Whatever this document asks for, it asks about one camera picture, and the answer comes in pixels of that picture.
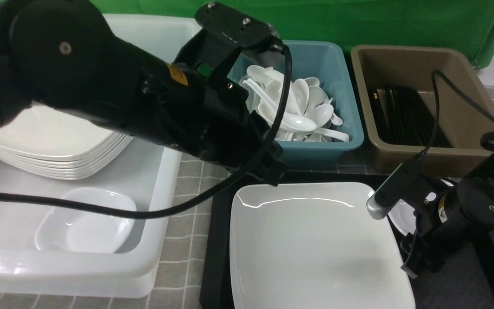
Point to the small white bowl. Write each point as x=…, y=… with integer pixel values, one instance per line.
x=401, y=214
x=80, y=231

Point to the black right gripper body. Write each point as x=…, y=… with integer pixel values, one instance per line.
x=443, y=225

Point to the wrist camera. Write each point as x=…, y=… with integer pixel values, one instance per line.
x=390, y=191
x=255, y=38

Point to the pile of black chopsticks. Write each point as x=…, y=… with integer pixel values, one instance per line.
x=402, y=118

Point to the green backdrop cloth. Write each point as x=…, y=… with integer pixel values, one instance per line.
x=466, y=26

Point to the stack of white plates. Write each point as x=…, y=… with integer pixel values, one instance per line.
x=92, y=163

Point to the teal plastic bin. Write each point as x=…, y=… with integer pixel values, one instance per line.
x=326, y=61

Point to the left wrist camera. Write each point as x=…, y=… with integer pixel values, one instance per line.
x=255, y=38

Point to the grey checked tablecloth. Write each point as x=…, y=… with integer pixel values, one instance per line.
x=177, y=285

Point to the large white rice plate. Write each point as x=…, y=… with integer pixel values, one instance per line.
x=313, y=246

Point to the brown plastic bin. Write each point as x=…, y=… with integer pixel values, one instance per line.
x=375, y=66

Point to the white ceramic soup spoon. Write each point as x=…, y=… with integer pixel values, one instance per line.
x=267, y=109

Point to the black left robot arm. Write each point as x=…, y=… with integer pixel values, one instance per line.
x=63, y=53

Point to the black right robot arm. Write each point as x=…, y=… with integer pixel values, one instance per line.
x=480, y=198

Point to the pile of white spoons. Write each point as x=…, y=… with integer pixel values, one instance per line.
x=306, y=98

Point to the top stacked white plate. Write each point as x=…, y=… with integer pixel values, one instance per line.
x=41, y=132

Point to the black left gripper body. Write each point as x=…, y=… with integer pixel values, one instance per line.
x=198, y=110

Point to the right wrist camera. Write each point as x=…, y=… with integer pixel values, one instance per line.
x=390, y=191

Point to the large translucent white bin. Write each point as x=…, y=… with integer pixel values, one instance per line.
x=145, y=172

